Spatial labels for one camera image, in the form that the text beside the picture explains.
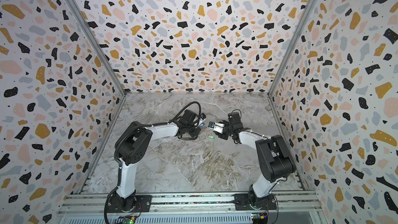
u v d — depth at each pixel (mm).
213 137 974
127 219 702
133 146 529
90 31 860
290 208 745
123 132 976
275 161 476
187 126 798
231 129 753
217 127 817
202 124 1030
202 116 895
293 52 971
